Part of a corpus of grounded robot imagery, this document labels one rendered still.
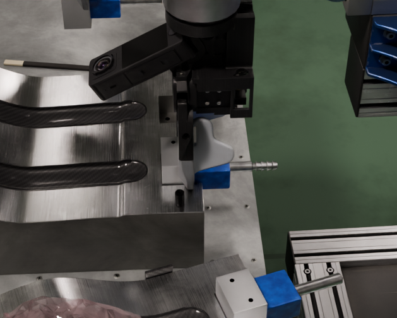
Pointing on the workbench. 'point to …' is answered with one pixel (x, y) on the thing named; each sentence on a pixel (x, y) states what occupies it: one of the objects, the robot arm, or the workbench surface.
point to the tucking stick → (46, 65)
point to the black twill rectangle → (158, 271)
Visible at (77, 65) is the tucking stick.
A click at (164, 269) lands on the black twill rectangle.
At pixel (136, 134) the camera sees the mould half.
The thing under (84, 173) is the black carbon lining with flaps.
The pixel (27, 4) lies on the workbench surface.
